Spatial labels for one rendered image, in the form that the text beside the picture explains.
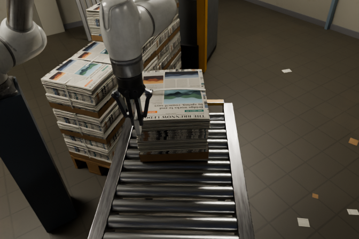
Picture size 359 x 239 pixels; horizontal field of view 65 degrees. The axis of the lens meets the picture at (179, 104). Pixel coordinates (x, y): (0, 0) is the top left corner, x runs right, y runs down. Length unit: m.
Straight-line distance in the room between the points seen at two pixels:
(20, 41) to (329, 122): 2.45
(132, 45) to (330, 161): 2.02
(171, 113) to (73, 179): 1.42
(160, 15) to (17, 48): 0.82
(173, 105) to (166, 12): 0.41
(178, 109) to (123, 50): 0.43
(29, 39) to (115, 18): 0.79
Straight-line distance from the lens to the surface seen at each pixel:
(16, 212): 2.36
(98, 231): 1.09
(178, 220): 1.06
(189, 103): 1.13
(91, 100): 1.76
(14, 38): 1.46
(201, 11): 3.06
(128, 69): 0.78
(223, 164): 1.21
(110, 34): 0.74
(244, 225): 1.06
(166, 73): 1.32
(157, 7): 0.84
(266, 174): 2.26
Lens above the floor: 1.71
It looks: 37 degrees down
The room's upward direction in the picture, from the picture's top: 3 degrees counter-clockwise
